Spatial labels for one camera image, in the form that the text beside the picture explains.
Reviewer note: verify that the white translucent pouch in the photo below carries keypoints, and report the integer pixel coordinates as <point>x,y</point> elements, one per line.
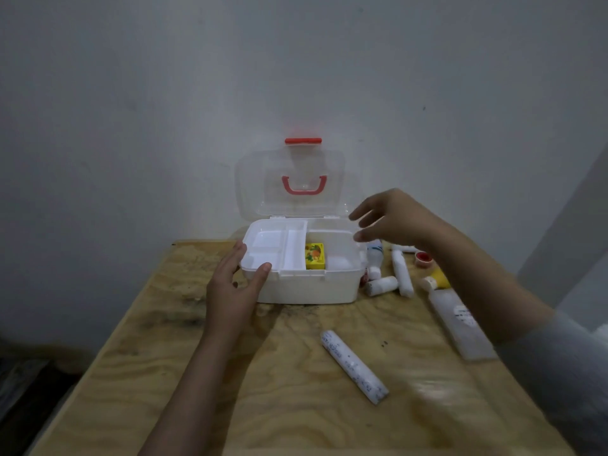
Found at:
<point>456,327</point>

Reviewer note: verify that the long printed white gauze roll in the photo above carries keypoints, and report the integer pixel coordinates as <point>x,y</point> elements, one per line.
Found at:
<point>354,368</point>

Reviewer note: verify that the white bottle green label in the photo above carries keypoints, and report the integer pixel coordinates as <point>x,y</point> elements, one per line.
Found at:
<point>375,255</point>

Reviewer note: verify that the person's right hand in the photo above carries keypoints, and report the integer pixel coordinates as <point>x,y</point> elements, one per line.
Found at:
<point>404,218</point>

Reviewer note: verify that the person's left hand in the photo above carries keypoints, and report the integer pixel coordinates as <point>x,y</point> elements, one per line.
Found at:
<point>228,308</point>

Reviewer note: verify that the green and yellow medicine box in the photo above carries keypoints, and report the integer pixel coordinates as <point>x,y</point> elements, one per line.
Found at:
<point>314,255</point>

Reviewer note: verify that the short white gauze roll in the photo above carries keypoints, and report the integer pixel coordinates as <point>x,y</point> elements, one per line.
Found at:
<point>381,285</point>

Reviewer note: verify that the red tape roll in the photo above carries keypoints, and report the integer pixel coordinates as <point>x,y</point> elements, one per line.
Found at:
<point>364,279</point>
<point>423,258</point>

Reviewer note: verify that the grey knit sweater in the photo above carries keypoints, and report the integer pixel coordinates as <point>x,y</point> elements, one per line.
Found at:
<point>560,375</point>

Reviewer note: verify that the yellow bottle white cap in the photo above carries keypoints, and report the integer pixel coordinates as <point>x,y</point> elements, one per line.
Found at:
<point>439,280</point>

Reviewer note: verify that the wooden table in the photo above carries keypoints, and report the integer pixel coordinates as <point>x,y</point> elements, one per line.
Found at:
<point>294,413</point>

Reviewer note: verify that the person's left forearm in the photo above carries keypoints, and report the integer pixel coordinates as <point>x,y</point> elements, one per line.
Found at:
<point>190,403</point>

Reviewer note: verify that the dark grey metal object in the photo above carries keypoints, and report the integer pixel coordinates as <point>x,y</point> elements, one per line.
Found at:
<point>19,384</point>

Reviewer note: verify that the person's right forearm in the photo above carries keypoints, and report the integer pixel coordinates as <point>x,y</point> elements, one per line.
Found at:
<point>489,289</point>

